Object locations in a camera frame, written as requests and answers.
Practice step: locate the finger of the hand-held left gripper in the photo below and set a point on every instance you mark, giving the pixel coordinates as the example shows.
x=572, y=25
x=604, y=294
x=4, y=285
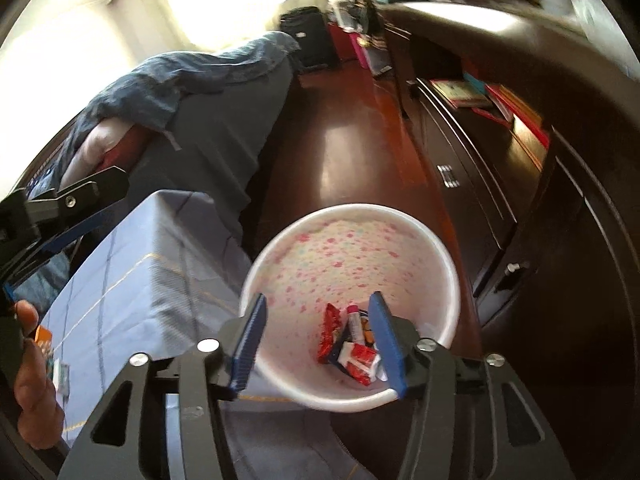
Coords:
x=70, y=200
x=45, y=256

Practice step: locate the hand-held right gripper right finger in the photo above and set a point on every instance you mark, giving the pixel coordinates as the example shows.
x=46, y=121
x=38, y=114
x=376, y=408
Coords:
x=387, y=345

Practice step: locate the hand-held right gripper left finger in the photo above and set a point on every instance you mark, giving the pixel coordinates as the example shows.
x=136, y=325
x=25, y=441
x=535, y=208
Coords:
x=247, y=345

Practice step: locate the dark printed packet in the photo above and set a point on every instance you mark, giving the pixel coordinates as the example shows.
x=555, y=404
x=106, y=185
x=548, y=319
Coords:
x=371, y=332

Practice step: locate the red and white wrapper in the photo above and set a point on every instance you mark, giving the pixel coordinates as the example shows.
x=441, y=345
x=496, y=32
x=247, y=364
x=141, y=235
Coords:
x=357, y=360

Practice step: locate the orange packet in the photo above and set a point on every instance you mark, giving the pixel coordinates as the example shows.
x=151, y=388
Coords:
x=43, y=338

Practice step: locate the lip balm tube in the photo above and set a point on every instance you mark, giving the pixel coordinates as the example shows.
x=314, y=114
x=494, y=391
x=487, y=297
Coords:
x=353, y=322

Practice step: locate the red snack wrapper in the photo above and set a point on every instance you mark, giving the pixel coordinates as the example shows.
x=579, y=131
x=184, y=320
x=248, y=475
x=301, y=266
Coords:
x=334, y=332

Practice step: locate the white pink-dotted waste bin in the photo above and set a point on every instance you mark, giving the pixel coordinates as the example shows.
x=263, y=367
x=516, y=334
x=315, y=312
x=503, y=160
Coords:
x=350, y=260

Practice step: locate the person's left hand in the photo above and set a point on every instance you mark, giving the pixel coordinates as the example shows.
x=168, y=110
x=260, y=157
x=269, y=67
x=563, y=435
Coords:
x=35, y=390

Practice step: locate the pink folded quilt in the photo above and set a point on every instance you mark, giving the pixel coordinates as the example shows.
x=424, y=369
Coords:
x=97, y=142

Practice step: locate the blue checked tablecloth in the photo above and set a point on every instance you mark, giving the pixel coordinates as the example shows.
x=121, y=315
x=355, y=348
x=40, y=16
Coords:
x=150, y=270

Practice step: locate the sheer window curtain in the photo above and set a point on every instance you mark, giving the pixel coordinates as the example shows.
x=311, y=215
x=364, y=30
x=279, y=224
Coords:
x=100, y=10

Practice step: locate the dark wooden dresser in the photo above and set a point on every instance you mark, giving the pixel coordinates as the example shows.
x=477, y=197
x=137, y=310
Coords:
x=550, y=210

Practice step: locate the red bordered book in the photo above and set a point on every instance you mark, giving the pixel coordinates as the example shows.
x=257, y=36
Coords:
x=457, y=92

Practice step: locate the black suitcase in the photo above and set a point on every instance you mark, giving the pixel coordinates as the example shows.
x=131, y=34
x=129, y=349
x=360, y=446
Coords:
x=310, y=40

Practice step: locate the red storage box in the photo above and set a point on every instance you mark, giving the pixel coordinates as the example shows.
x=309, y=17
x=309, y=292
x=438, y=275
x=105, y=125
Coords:
x=345, y=42

